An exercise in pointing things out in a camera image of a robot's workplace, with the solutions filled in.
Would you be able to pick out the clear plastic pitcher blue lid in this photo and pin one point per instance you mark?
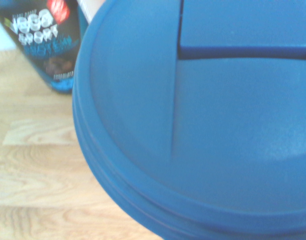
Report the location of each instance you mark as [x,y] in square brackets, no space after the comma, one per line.
[205,120]

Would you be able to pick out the black protein powder tub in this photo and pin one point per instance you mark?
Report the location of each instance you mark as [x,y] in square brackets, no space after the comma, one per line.
[42,45]

